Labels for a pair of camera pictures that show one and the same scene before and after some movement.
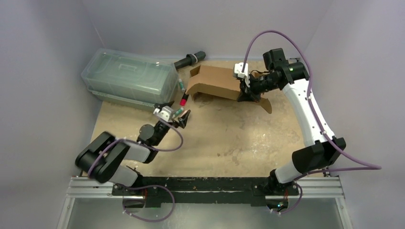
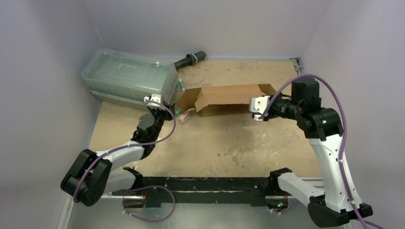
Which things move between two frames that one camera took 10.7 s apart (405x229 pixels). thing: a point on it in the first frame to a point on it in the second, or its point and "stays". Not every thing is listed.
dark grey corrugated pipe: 190,59 stays
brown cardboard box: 221,82 to 222,100
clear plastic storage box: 139,81 stays
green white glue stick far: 181,85 stays
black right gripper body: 248,89 to 270,107
